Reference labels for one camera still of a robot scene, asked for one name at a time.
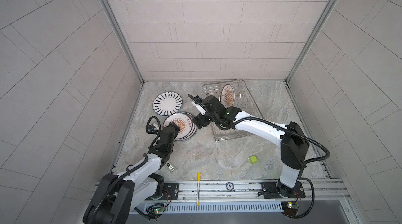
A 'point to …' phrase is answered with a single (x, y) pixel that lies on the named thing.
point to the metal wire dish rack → (243, 100)
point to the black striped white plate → (167, 103)
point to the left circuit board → (159, 209)
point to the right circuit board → (290, 208)
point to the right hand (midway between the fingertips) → (196, 116)
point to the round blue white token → (230, 186)
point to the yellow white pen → (199, 178)
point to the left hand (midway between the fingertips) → (176, 124)
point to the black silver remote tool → (169, 166)
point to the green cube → (253, 159)
